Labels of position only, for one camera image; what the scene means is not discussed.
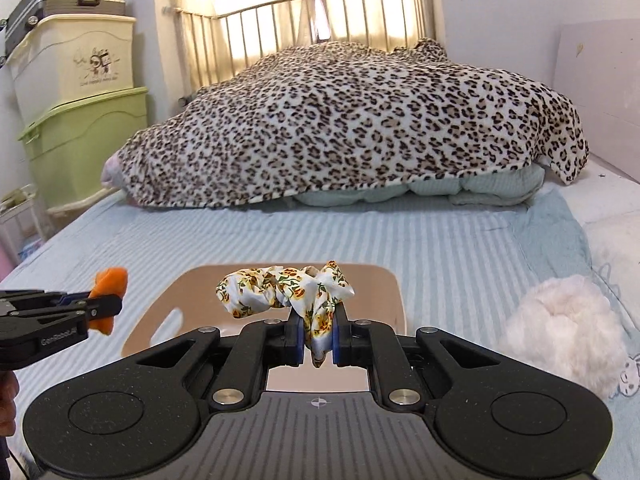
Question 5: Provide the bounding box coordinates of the orange fabric item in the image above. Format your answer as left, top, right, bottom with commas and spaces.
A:
88, 266, 128, 336

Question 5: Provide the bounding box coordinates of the floral fabric scrunchie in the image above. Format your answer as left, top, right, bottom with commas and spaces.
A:
216, 260, 355, 367

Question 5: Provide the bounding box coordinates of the person's left hand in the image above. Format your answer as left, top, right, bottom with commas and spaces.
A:
0, 370, 20, 438

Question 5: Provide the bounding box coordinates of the beige plastic storage basket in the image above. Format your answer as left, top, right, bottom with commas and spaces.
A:
122, 263, 407, 393

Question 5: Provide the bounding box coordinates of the blue striped bed sheet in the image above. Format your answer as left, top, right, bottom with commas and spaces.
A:
0, 179, 640, 480

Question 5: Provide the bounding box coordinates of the green plastic storage bin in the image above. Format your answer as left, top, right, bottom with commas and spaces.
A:
20, 87, 148, 209

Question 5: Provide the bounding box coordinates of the white fluffy plush toy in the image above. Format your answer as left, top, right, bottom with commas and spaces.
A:
498, 275, 627, 399

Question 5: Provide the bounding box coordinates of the light green quilt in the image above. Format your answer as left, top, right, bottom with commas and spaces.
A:
294, 164, 546, 208

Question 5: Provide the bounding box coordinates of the leopard print blanket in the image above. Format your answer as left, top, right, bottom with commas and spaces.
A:
101, 39, 589, 208

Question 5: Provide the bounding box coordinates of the cream plastic storage bin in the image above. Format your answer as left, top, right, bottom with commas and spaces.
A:
6, 14, 136, 125

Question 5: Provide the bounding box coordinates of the metal bed headboard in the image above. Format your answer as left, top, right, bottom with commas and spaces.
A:
162, 0, 435, 106

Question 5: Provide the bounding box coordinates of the grey aluminium case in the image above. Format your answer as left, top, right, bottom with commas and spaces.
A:
1, 0, 126, 64

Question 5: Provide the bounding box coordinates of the white wire rack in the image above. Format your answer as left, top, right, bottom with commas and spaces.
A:
1, 183, 47, 266

